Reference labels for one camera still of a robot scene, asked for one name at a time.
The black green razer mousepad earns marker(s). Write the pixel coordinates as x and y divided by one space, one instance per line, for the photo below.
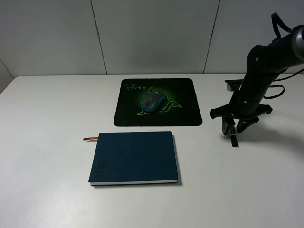
180 108

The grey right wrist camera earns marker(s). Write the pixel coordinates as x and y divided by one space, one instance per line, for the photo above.
233 85

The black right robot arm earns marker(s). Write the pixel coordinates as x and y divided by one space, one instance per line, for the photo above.
264 65

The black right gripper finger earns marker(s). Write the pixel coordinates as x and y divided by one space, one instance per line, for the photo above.
228 125
244 124

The white black marker pen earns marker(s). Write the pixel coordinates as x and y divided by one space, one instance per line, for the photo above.
233 137

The dark blue notebook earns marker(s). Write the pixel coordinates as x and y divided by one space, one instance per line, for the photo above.
134 158

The brown ribbon bookmark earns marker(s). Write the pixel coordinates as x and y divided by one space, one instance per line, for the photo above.
90 139

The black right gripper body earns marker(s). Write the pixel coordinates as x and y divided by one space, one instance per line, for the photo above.
227 111

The black and teal computer mouse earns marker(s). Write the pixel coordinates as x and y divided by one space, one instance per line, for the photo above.
152 101

